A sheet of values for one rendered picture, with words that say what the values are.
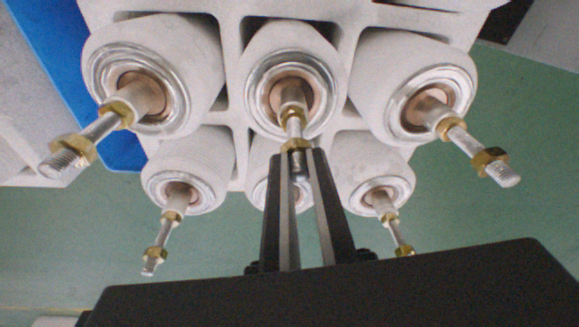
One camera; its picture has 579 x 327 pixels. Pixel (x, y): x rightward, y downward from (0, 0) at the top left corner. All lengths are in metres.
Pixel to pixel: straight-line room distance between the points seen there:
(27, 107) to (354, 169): 0.45
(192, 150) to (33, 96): 0.27
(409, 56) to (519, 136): 0.64
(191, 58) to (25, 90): 0.31
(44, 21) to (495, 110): 0.85
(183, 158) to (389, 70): 0.21
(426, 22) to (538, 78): 0.47
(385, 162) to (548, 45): 0.19
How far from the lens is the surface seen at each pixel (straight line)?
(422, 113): 0.20
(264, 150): 0.24
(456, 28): 0.29
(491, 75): 0.62
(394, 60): 0.20
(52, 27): 0.45
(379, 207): 0.26
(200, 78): 0.18
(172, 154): 0.24
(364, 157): 0.26
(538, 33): 0.35
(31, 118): 0.46
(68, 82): 0.45
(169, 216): 0.24
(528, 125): 0.79
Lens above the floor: 0.41
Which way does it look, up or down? 49 degrees down
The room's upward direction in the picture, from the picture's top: 176 degrees clockwise
